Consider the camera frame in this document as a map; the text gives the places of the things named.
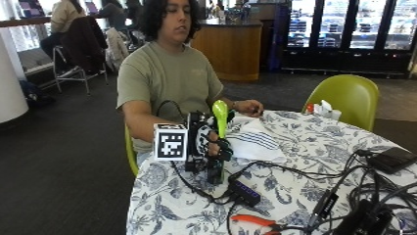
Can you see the white blue-striped cloth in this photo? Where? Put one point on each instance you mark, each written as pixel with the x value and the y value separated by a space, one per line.
pixel 255 142

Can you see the small red-capped bottle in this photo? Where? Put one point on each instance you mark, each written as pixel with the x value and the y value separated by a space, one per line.
pixel 309 108

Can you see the green plastic chair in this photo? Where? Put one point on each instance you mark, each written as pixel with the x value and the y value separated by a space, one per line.
pixel 130 153
pixel 346 98

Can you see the the person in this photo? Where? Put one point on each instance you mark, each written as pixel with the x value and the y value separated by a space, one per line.
pixel 166 75

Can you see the curved wooden counter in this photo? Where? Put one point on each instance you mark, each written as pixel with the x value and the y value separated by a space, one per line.
pixel 229 49

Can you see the flat black device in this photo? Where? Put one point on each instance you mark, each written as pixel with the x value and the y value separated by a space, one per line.
pixel 391 159

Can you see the white marker cube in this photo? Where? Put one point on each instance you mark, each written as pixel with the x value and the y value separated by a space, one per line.
pixel 170 143

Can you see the blue floral tablecloth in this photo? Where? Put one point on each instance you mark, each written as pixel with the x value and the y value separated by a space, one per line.
pixel 299 143

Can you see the small white containers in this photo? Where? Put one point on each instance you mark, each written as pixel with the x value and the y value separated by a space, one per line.
pixel 326 110

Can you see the metal-legged stool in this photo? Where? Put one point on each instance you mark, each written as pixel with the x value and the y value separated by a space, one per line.
pixel 69 73

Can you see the dark jacket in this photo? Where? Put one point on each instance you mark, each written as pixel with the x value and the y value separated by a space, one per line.
pixel 84 42

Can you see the dark backpack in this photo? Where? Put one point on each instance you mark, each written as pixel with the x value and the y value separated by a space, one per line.
pixel 34 93

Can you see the glass-door display fridge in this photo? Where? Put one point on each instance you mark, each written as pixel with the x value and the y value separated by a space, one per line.
pixel 346 32

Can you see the white round column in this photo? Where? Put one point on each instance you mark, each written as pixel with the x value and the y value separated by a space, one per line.
pixel 9 84

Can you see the black palm camera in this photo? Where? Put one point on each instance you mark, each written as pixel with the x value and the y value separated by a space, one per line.
pixel 215 172

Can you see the black box device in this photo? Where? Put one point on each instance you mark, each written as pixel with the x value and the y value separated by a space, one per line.
pixel 362 220

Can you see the black usb hub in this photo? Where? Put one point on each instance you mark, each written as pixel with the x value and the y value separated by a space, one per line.
pixel 243 193

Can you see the light grey jacket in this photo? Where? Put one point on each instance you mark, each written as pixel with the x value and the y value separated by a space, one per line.
pixel 116 49

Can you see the blue upright panel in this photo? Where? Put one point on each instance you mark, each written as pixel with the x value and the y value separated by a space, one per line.
pixel 277 39

